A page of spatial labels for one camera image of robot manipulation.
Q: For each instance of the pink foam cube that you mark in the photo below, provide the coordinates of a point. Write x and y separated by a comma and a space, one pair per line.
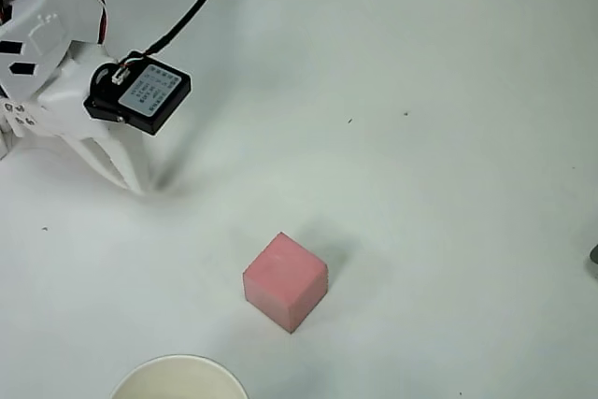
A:
280, 277

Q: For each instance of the white paper cup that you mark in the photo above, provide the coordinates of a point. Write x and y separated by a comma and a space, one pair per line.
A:
177, 378

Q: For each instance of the black camera module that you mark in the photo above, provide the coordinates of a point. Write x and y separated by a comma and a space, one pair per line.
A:
149, 93

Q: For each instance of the grey object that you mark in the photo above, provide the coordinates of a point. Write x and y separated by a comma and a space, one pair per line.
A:
593, 261

